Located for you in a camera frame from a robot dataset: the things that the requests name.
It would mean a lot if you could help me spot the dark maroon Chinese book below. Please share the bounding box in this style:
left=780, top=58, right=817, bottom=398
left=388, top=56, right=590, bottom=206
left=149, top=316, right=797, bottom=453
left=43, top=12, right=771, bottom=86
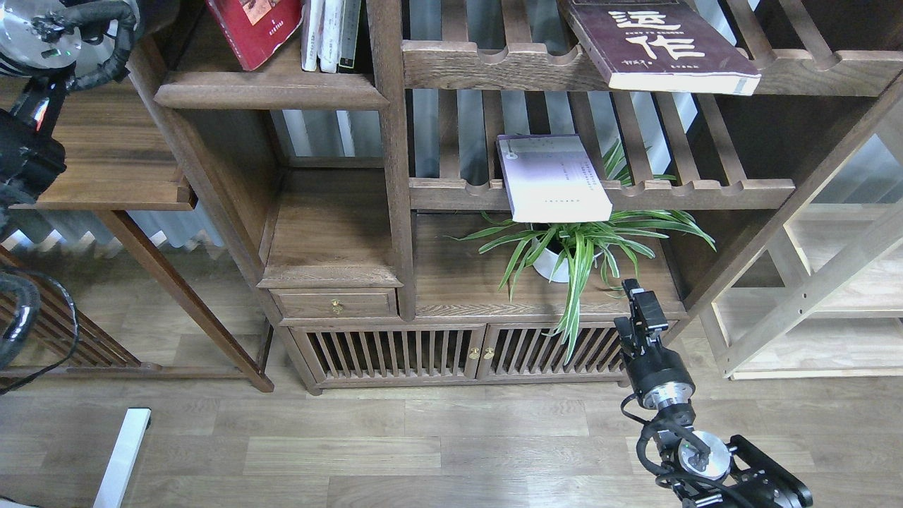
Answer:
left=558, top=1, right=761, bottom=96

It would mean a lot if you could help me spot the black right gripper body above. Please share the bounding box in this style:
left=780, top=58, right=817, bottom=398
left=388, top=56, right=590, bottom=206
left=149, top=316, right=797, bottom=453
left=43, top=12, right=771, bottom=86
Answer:
left=614, top=316, right=696, bottom=411

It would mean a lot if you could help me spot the dark wooden bookshelf cabinet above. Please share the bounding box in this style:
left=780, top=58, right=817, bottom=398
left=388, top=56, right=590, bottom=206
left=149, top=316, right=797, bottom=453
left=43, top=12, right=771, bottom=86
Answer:
left=132, top=1, right=901, bottom=394

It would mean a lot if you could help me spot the white upright book middle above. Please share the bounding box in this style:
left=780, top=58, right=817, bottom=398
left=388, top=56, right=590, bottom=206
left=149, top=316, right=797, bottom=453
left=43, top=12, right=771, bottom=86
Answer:
left=319, top=0, right=345, bottom=73

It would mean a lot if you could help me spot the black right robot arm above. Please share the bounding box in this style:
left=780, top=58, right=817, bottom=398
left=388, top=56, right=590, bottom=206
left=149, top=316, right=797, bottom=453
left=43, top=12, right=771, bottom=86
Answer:
left=615, top=279, right=813, bottom=507

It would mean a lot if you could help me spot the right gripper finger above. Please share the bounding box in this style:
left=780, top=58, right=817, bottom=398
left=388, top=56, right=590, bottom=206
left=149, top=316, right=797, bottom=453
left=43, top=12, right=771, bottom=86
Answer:
left=622, top=279, right=669, bottom=346

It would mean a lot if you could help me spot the red paperback book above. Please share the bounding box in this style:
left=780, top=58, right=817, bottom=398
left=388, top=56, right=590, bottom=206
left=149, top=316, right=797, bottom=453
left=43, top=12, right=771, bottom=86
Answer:
left=206, top=1, right=303, bottom=71

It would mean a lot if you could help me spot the white upright book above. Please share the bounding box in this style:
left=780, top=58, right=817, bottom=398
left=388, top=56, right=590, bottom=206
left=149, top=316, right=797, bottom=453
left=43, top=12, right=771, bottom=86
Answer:
left=319, top=0, right=345, bottom=73
left=300, top=0, right=325, bottom=72

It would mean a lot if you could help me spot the white plant pot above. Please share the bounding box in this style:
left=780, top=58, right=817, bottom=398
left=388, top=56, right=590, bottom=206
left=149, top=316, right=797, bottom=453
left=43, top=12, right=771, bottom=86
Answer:
left=530, top=238, right=601, bottom=283

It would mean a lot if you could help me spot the dark wooden side table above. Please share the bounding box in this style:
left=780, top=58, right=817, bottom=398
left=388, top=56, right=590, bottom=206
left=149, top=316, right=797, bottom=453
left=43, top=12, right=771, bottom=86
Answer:
left=2, top=83, right=274, bottom=393

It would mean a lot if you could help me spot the green spider plant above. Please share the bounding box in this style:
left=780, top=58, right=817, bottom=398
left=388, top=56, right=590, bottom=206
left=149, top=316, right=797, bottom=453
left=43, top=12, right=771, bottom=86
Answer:
left=455, top=141, right=717, bottom=364

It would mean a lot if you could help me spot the light wooden shelf unit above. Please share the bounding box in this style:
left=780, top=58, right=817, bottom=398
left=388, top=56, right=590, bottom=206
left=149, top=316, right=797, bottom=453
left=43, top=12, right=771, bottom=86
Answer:
left=700, top=107, right=902, bottom=380

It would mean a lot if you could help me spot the pale lilac paperback book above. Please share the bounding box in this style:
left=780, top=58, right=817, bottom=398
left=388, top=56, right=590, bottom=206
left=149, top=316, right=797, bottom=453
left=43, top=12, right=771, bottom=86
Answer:
left=497, top=135, right=612, bottom=223

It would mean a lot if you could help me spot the dark spine upright book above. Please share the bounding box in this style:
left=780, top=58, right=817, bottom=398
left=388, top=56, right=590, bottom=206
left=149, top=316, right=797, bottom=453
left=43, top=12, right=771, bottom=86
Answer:
left=337, top=0, right=363, bottom=73

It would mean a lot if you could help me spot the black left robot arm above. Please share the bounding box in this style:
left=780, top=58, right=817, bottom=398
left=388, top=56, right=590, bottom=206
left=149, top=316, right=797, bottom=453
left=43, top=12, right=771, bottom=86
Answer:
left=1, top=1, right=180, bottom=223

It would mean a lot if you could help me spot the white upright book left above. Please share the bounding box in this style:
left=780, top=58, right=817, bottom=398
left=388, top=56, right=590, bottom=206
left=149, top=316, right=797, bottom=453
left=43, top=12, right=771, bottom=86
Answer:
left=300, top=0, right=325, bottom=72

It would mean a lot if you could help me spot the white flat bar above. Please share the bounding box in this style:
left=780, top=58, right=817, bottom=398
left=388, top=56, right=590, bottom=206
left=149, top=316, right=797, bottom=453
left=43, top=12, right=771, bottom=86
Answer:
left=92, top=407, right=152, bottom=507

